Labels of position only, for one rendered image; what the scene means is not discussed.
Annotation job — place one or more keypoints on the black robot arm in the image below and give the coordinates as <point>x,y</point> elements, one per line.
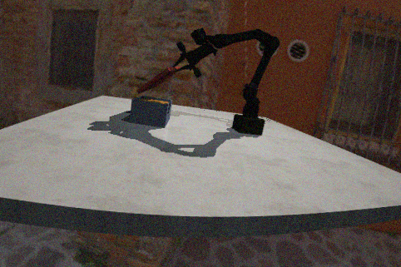
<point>251,109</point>

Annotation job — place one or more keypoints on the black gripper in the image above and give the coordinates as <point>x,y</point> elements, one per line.
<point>194,56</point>

